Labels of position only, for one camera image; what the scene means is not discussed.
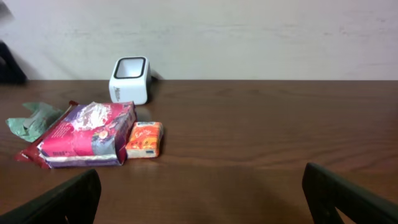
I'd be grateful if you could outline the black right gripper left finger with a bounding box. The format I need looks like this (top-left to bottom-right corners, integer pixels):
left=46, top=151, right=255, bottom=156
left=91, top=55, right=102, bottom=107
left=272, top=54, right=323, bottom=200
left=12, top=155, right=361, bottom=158
left=1, top=169, right=101, bottom=224

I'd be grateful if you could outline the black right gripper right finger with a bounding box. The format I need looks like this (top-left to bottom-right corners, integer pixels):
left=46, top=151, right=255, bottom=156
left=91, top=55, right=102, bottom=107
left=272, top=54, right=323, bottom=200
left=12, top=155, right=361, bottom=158
left=302, top=162, right=397, bottom=224

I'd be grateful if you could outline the pink purple snack bag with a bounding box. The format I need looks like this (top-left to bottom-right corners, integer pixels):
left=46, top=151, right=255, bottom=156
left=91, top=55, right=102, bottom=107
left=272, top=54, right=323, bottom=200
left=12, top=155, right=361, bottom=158
left=37, top=102, right=136, bottom=168

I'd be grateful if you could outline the orange tissue pack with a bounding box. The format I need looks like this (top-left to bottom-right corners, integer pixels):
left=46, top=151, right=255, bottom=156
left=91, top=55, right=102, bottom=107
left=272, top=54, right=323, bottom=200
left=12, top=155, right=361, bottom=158
left=126, top=122, right=164, bottom=159

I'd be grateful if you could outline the teal green snack packet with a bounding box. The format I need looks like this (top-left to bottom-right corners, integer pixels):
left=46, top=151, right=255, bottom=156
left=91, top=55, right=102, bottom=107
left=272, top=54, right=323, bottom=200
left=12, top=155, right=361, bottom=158
left=6, top=102, right=64, bottom=142

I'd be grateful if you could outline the red brown snack packet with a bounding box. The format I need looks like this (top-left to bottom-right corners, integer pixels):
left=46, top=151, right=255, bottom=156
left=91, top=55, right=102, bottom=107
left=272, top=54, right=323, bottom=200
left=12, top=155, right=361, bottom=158
left=14, top=101, right=78, bottom=169

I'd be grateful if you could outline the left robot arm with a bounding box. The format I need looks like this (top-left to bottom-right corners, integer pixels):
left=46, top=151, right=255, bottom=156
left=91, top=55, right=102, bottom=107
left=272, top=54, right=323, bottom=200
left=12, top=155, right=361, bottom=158
left=1, top=41, right=27, bottom=84

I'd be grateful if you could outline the white barcode scanner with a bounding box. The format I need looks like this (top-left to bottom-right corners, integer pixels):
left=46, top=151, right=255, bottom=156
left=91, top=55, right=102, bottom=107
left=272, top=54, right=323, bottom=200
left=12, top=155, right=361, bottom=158
left=109, top=56, right=152, bottom=105

